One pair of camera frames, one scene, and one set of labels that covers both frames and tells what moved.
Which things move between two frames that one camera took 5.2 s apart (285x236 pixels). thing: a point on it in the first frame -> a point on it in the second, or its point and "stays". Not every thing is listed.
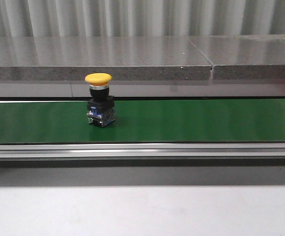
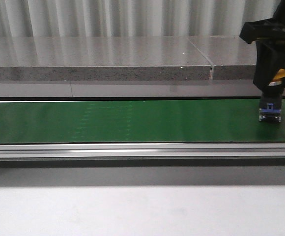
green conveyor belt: (210, 120) stays
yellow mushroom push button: (100, 105) -> (270, 109)
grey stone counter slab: (72, 58) stays
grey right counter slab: (251, 57) stays
